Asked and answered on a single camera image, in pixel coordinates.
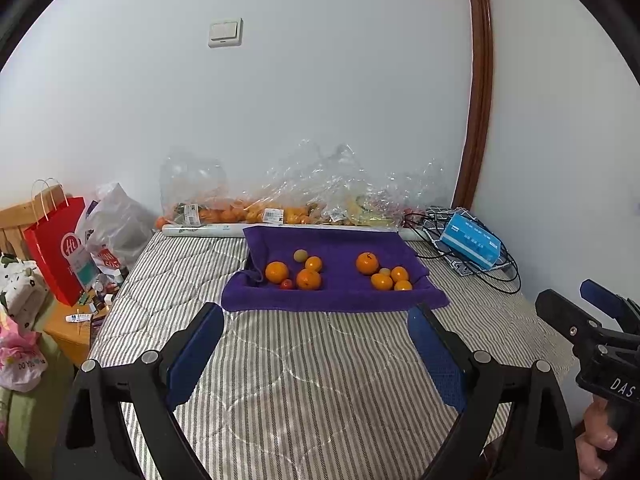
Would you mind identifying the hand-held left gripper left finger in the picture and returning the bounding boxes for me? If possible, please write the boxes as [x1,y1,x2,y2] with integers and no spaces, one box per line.
[52,301,226,480]

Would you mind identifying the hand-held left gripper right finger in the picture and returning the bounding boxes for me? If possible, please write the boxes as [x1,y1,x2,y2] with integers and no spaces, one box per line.
[406,302,581,480]

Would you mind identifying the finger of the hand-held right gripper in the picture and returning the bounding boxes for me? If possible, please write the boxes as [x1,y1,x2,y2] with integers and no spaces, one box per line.
[580,279,640,336]
[535,288,603,348]

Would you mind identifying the purple towel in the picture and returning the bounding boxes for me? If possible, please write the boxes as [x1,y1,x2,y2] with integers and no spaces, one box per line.
[220,225,450,313]

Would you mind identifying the person's right hand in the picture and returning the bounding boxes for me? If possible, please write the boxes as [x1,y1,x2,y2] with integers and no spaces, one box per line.
[575,395,621,480]

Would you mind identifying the blue tissue box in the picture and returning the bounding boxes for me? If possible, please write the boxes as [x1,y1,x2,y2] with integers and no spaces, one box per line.
[440,211,502,270]

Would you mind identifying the striped mattress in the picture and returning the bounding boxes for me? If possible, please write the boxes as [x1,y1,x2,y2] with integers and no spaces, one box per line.
[87,232,576,480]

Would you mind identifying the white paper roll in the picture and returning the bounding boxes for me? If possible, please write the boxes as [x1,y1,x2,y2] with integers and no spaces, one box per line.
[161,223,426,241]

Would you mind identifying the wooden nightstand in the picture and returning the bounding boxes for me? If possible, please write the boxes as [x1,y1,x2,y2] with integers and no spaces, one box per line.
[42,280,131,368]

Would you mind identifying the white plastic bag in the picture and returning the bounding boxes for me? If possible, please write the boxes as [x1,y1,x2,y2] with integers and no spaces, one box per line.
[75,182,156,286]

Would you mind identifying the green bedsheet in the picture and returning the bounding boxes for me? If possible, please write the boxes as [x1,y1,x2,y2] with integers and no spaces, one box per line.
[0,332,76,466]

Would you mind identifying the red paper bag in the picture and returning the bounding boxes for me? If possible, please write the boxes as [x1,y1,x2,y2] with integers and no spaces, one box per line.
[22,178,88,307]

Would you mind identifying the pink printed bag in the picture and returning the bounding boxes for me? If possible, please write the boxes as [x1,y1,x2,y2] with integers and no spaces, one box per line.
[0,305,49,393]

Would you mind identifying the clear bag of red fruit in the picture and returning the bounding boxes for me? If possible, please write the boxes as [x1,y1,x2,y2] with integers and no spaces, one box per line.
[385,159,453,217]

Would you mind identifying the clear bag of yellow fruit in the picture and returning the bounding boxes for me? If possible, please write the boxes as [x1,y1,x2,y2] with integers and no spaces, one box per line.
[310,142,406,227]

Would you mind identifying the white floral cloth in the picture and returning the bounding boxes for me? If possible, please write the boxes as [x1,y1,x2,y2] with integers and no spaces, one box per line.
[0,255,51,331]

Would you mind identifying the wooden slatted chair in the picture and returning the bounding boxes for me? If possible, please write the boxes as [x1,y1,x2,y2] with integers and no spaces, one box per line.
[0,202,38,257]

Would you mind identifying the black cable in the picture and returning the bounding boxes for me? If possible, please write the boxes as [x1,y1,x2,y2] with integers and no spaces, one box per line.
[402,207,522,295]

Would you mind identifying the brown wooden door frame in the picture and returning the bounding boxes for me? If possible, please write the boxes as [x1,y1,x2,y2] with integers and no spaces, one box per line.
[452,0,496,211]

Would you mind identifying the white light switch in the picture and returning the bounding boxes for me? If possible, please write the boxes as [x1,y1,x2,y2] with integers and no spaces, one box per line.
[207,18,244,50]

